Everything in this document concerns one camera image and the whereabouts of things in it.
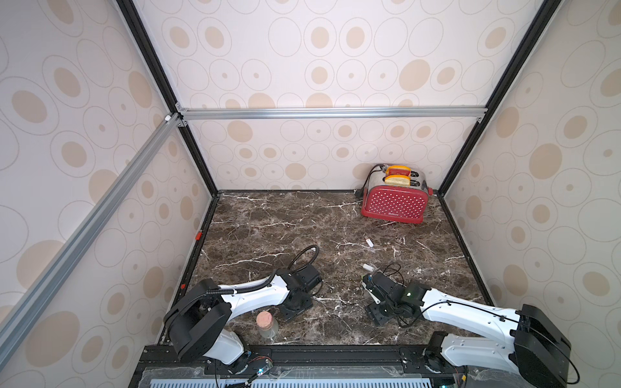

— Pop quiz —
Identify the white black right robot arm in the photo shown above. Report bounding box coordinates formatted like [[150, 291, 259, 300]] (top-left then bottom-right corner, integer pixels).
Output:
[[362, 270, 581, 387]]

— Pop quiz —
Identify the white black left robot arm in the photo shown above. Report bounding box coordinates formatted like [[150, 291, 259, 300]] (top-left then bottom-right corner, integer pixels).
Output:
[[163, 265, 322, 367]]

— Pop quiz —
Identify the cork stoppered glass jar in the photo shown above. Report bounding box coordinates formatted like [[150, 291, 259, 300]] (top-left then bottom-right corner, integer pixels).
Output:
[[256, 310, 279, 340]]

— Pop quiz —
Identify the red polka dot toaster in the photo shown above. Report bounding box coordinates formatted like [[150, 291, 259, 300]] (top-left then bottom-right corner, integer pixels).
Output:
[[357, 163, 433, 224]]

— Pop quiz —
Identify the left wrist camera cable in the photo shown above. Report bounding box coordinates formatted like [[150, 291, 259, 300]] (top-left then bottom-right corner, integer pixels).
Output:
[[287, 244, 321, 275]]

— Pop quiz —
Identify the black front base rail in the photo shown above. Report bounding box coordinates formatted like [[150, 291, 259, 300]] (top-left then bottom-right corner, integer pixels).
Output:
[[129, 345, 528, 387]]

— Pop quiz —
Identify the horizontal aluminium frame bar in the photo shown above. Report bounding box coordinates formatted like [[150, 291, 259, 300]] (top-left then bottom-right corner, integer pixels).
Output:
[[181, 106, 488, 121]]

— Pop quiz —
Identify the diagonal aluminium frame bar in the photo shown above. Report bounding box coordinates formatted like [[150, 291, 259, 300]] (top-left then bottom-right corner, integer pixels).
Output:
[[1, 113, 181, 368]]

